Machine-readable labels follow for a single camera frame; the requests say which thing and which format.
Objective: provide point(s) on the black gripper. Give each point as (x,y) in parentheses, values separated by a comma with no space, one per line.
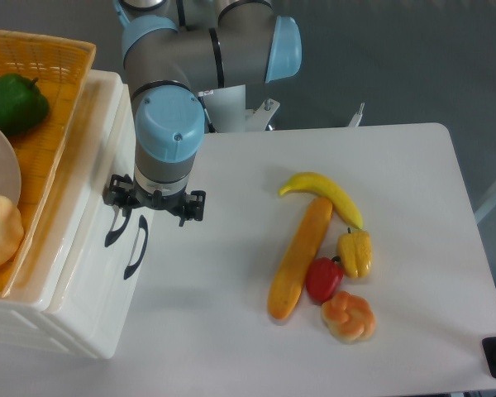
(126,195)

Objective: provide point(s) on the white drawer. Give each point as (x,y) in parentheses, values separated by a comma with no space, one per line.
(118,159)
(132,269)

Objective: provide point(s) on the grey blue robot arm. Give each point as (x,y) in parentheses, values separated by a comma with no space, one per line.
(169,60)

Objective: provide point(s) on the white plastic drawer cabinet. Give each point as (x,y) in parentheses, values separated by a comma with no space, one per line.
(71,295)

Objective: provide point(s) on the long orange baguette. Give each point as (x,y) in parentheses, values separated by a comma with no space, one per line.
(288,281)

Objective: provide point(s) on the yellow banana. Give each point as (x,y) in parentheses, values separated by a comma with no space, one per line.
(315,183)

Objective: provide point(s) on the orange woven basket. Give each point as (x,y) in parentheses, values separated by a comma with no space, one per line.
(61,67)

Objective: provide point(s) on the green bell pepper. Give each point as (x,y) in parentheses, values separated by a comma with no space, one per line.
(22,104)

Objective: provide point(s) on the red bell pepper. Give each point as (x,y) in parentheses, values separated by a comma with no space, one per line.
(324,276)

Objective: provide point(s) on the yellow bell pepper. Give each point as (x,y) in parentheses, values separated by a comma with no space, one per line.
(355,251)

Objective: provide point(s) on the orange knotted bread roll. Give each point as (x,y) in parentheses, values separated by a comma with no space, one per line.
(349,317)

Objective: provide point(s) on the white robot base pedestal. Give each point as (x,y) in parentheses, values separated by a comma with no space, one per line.
(225,109)

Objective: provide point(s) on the beige ring doughnut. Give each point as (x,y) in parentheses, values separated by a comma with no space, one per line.
(11,229)

